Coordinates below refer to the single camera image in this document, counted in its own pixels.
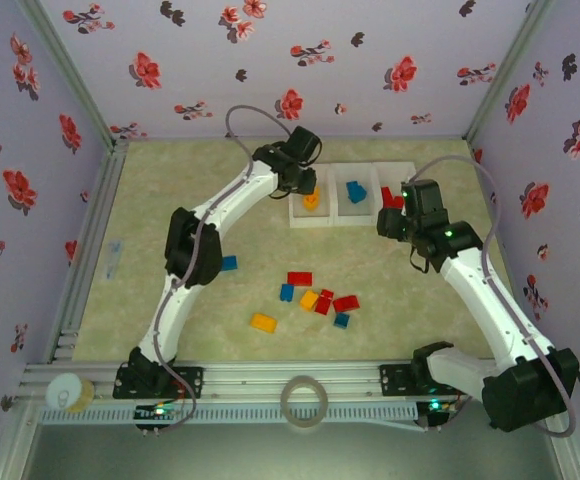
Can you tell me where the white plastic bin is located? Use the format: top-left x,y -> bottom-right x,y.
288,164 -> 339,229
374,160 -> 419,224
330,163 -> 383,226

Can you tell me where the long yellow lego brick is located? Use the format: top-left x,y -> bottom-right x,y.
249,312 -> 279,334

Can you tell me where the circuit board with green light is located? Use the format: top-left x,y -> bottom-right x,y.
417,398 -> 459,429
134,402 -> 184,433

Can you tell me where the clear plastic piece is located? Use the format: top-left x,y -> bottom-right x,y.
103,239 -> 125,281

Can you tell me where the clear tape roll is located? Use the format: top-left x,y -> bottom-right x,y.
279,374 -> 329,430

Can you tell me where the white capped yellow spool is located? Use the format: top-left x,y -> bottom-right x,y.
45,373 -> 95,414

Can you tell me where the right grey arm cable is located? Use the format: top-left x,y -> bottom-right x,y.
408,154 -> 579,440

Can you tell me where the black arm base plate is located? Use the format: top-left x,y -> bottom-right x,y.
378,363 -> 421,396
113,366 -> 205,400

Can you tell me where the aluminium corner post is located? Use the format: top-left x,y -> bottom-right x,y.
462,0 -> 556,142
17,0 -> 121,147

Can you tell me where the aluminium frame rail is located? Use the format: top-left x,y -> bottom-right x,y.
44,139 -> 129,362
17,360 -> 496,402

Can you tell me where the white slotted cable duct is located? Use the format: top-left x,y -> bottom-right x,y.
39,403 -> 419,426

